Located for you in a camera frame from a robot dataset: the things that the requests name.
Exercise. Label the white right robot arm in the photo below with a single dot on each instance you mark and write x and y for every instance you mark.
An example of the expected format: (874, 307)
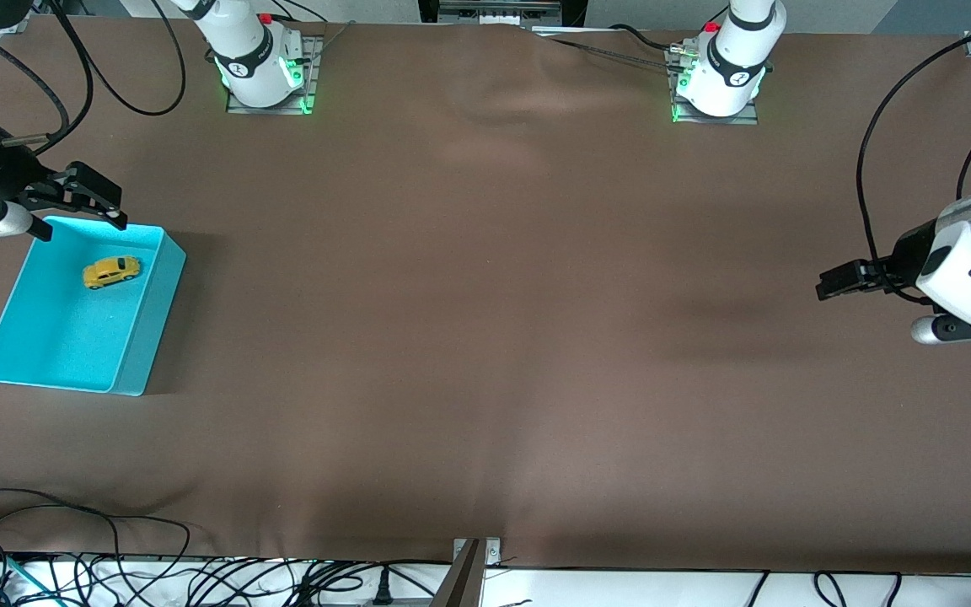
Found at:
(249, 59)

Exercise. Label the black device with white strip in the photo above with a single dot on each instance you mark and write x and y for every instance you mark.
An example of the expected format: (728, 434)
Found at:
(502, 10)

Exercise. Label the brown table cloth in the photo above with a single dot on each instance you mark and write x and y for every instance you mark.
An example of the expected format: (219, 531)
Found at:
(485, 337)

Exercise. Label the turquoise plastic bin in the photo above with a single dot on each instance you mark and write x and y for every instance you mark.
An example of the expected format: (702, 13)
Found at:
(64, 346)

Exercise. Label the black power plug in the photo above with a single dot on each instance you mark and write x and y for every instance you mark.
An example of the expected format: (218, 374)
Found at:
(382, 590)

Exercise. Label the metal bracket with screws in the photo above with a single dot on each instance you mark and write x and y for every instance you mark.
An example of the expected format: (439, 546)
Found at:
(470, 577)

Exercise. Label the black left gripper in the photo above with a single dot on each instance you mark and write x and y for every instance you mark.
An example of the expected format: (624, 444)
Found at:
(907, 252)

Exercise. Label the yellow beetle toy car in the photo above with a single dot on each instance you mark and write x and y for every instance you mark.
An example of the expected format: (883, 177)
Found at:
(110, 272)

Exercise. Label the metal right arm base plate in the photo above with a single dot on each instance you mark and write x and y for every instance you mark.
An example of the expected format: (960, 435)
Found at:
(310, 76)

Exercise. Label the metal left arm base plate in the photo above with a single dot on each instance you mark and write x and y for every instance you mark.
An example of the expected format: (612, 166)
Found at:
(747, 116)

